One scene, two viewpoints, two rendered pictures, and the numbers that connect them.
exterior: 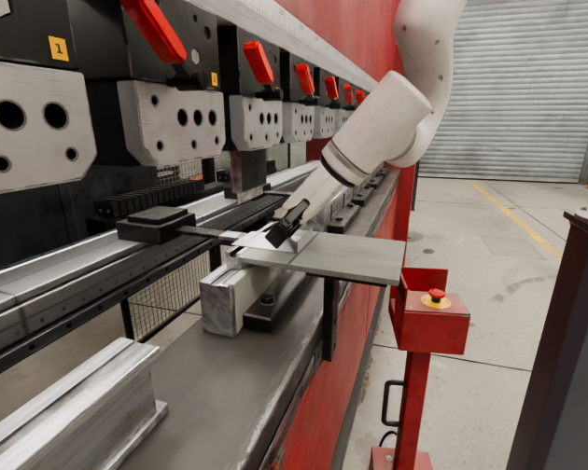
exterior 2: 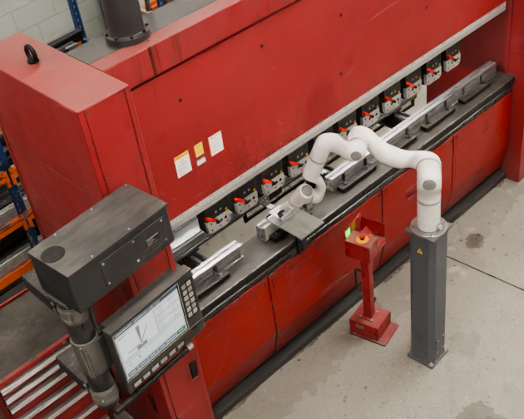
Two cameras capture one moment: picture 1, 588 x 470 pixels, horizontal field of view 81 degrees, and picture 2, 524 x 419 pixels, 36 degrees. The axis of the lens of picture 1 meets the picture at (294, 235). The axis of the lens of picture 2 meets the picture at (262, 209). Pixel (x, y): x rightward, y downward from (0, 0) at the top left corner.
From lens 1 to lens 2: 3.94 m
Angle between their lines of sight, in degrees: 34
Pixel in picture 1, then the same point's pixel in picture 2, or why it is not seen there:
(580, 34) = not seen: outside the picture
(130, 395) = (235, 253)
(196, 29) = (249, 184)
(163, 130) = (241, 208)
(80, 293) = not seen: hidden behind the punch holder
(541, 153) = not seen: outside the picture
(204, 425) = (250, 262)
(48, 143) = (224, 220)
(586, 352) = (412, 273)
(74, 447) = (226, 258)
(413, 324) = (348, 246)
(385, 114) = (297, 198)
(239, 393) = (259, 257)
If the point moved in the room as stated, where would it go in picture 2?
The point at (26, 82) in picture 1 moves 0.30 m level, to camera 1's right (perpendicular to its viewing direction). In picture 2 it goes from (223, 215) to (275, 226)
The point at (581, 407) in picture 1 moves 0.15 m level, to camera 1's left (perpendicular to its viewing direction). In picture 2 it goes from (417, 296) to (391, 289)
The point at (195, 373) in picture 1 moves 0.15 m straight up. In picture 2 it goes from (251, 250) to (248, 229)
